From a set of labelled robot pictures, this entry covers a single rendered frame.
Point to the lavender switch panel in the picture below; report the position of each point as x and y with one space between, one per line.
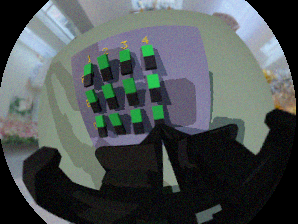
128 83

